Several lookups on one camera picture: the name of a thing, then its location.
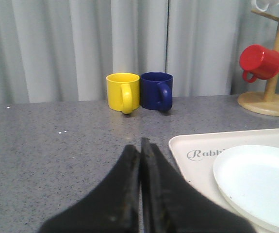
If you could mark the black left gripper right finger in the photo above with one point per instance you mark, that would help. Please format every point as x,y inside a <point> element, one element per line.
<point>171,205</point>

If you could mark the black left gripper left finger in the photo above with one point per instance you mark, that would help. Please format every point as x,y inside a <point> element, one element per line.
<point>111,207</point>

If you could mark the white round plate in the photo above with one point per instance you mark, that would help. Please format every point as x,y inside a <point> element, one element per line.
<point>248,178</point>

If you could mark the cream rabbit serving tray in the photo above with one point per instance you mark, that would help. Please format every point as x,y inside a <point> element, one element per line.
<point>195,155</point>

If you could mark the dark blue mug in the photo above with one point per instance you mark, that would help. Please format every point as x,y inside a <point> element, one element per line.
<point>156,91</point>

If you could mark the yellow mug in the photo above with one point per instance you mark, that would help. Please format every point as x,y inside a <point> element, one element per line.
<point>123,92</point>

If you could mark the wooden mug tree stand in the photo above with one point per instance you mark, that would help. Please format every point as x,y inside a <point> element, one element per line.
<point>267,102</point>

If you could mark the red ribbed mug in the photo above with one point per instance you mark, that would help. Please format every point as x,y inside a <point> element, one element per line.
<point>259,62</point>

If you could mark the grey curtain backdrop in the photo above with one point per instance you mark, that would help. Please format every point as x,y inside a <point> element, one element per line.
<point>62,50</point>

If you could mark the white mug on stand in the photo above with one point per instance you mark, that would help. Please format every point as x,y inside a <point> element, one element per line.
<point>263,5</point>

